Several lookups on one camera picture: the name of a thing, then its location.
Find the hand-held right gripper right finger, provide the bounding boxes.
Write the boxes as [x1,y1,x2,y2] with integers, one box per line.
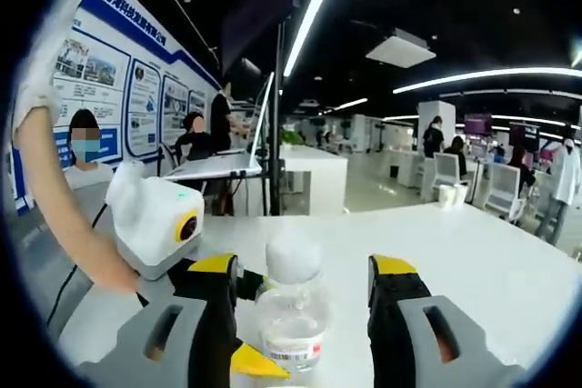
[366,254,527,388]

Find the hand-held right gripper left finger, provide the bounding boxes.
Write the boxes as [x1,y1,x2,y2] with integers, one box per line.
[75,254,240,388]

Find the clear plastic water bottle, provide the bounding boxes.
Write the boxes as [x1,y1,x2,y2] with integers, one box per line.
[253,227,332,373]

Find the person's left hand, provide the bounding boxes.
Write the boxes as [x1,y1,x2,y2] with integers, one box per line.
[105,162,147,225]

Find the white table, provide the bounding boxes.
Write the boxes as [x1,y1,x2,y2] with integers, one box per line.
[58,201,582,375]

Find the white counter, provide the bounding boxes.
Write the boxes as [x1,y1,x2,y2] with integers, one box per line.
[277,144,349,216]

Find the black stand pole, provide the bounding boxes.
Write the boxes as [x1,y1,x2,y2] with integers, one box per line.
[261,19,287,216]

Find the white framed chair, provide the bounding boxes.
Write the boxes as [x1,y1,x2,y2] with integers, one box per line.
[431,151,461,201]
[484,163,522,221]

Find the green potted plant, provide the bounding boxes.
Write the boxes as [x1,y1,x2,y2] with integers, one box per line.
[280,128,306,146]

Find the person's white garment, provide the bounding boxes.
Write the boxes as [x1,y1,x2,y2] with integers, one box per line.
[11,0,92,134]

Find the black hanging monitor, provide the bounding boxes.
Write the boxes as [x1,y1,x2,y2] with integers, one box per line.
[220,0,301,75]

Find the ceiling light strip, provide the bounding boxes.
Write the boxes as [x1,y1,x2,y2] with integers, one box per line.
[282,0,351,78]
[393,67,582,95]

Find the white ceiling air unit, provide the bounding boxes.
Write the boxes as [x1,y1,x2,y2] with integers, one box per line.
[366,27,437,70]

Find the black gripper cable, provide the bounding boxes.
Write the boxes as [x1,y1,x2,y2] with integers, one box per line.
[45,201,115,330]

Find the blue white wall poster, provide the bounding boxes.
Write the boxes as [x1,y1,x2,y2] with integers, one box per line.
[8,0,224,216]

